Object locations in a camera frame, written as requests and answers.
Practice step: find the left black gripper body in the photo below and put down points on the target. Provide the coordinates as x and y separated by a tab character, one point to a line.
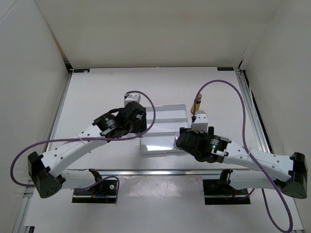
140	126

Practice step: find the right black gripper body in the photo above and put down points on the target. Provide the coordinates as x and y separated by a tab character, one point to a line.
202	135

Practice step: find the orange spice jar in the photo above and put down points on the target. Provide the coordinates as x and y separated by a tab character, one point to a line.
176	137

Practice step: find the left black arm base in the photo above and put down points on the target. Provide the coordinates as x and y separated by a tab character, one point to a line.
105	190

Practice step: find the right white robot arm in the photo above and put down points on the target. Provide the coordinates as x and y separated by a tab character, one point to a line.
266	170

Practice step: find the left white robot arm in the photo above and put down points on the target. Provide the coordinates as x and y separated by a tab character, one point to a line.
49	172

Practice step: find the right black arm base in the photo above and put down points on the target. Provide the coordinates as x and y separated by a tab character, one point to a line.
219	192

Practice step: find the white divided tray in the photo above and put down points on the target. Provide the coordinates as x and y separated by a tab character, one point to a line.
168	120

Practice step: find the right yellow sauce bottle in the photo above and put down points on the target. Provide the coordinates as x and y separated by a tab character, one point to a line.
196	105

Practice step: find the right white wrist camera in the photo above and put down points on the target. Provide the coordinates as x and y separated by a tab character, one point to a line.
200	125

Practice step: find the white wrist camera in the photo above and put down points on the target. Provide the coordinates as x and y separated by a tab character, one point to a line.
200	125
131	97

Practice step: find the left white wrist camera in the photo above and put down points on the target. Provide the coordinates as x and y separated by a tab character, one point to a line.
131	97

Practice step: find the front aluminium rail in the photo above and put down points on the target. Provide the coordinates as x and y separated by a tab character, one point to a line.
161	172

